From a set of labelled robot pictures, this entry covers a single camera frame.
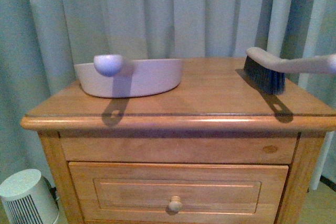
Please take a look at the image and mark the beige plastic dustpan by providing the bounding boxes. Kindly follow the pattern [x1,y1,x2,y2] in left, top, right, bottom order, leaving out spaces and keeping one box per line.
[74,55,183,98]

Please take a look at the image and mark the beige hand brush black bristles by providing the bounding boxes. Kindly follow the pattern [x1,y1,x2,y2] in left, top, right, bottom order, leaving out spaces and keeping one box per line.
[244,47,335,95]

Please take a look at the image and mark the wooden nightstand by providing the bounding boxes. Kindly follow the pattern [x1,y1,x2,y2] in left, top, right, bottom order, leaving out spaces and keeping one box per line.
[21,58,335,223]

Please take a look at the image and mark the round wooden drawer knob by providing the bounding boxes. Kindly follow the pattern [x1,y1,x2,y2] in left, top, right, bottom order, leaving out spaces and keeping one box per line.
[167,196,183,212]

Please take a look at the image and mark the wooden nightstand drawer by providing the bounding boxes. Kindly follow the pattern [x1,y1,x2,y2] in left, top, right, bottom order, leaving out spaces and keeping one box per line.
[69,162,288,223]

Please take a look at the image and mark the light grey curtain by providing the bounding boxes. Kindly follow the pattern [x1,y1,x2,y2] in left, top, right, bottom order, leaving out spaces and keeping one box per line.
[1,0,335,180]

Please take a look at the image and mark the white cylindrical air purifier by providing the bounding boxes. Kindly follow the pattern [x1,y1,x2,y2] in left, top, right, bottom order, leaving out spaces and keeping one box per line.
[1,169,59,224]

